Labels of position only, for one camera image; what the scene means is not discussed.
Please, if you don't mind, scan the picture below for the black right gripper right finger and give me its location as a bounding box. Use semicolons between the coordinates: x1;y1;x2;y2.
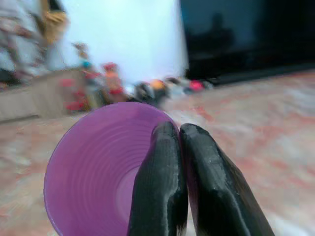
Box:
179;123;276;236

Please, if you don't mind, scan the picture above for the purple plastic cup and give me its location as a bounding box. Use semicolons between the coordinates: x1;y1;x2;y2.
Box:
43;102;195;236

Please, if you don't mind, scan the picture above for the patterned red and beige rug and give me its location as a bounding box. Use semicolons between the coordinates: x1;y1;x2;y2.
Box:
0;70;315;236

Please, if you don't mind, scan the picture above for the light wooden cabinet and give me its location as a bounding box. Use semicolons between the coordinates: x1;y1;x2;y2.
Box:
0;68;87;123

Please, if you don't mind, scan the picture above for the black television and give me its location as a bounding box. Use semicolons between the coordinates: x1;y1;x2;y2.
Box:
179;0;315;86

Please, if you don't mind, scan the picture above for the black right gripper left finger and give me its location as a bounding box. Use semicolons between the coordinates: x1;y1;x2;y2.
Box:
128;121;189;236

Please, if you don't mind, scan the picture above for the pile of colourful toys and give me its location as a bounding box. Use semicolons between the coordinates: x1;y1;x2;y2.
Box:
60;43;212;113

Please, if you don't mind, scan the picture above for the white curtain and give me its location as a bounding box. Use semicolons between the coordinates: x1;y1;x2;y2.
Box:
46;0;189;87

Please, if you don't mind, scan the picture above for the floral patterned cloth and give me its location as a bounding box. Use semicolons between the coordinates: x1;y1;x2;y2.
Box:
0;0;68;86

